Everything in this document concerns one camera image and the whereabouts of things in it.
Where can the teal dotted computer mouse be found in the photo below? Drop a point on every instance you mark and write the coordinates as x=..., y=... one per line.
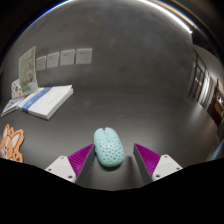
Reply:
x=108, y=150

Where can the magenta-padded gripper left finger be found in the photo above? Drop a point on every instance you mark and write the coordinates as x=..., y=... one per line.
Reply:
x=63, y=166

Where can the grey patterned book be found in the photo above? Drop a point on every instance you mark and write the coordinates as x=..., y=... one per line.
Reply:
x=11, y=105

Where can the white book with blue band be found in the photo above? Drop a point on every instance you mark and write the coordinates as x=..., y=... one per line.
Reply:
x=48, y=101

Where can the orange corgi-shaped mouse pad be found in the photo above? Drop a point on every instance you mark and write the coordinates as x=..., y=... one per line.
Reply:
x=11, y=141

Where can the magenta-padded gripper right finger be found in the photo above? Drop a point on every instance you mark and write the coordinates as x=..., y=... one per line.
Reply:
x=163, y=166

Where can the green menu sign stand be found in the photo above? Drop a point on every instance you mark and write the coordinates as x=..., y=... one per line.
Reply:
x=28, y=71

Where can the dark-framed glass partition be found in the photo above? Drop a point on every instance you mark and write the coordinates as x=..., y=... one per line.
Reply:
x=203, y=90

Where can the white card with colourful stickers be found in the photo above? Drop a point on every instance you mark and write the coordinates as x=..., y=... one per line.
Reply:
x=16, y=89

